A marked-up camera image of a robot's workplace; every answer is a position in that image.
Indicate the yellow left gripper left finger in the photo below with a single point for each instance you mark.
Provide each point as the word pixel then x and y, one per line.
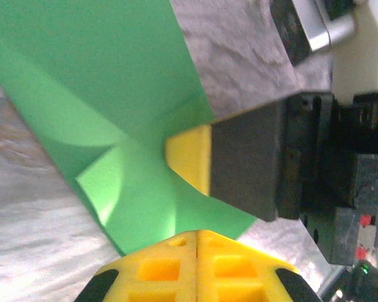
pixel 157 277

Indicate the green paper sheet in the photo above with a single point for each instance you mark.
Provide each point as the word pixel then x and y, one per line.
pixel 97 78

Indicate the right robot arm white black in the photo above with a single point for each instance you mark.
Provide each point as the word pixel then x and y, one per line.
pixel 365 47

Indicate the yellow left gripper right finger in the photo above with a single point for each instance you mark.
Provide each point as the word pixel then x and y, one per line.
pixel 239 277

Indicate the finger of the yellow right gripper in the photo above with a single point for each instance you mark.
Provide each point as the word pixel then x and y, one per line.
pixel 239 160

